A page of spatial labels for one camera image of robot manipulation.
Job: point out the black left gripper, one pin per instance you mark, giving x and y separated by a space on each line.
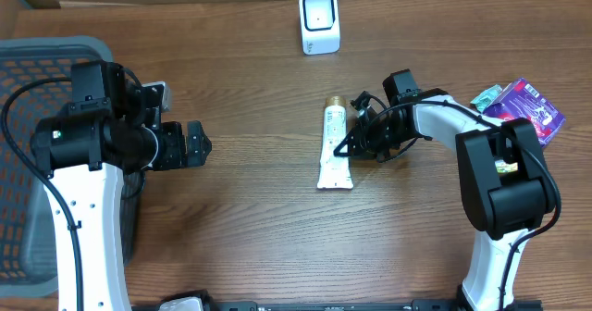
183 145

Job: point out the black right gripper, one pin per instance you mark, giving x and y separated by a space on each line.
363 137

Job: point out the white cream tube gold cap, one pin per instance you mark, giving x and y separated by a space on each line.
334 172

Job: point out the teal wet wipes pack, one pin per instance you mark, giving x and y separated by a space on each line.
486 98

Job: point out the green tea carton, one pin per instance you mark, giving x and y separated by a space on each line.
503 167

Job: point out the purple sanitary pad pack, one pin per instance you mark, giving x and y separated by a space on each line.
520 99

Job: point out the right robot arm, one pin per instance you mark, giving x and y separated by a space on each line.
507 192

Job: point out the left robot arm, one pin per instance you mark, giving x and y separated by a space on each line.
112 127

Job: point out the white barcode scanner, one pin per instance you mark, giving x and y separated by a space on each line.
320 26

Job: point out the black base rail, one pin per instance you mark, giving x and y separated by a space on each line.
415 305

